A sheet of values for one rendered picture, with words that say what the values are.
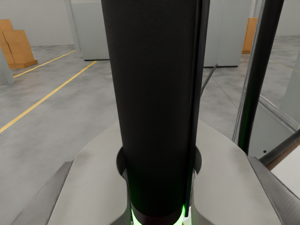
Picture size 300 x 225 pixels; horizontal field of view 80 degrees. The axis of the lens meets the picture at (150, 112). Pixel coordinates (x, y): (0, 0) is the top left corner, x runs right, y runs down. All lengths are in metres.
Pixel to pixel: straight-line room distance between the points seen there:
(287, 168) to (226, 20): 5.42
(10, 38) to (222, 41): 6.97
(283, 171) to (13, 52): 8.31
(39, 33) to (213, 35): 11.36
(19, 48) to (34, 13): 6.46
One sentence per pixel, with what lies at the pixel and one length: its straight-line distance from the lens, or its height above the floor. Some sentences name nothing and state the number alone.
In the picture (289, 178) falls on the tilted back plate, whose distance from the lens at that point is 0.53.
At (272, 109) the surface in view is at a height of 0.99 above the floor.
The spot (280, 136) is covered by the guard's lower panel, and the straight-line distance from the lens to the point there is 1.28.
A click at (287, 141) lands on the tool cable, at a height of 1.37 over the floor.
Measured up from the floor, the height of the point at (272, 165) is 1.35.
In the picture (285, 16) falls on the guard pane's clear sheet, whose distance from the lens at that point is 1.32.
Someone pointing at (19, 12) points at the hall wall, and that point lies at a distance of 14.95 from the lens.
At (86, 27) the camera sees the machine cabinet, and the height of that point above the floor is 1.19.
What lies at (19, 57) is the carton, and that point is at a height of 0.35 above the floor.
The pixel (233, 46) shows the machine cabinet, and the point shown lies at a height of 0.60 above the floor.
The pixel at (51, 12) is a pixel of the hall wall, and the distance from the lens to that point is 13.89.
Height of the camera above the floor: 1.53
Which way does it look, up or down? 29 degrees down
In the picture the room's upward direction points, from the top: 3 degrees counter-clockwise
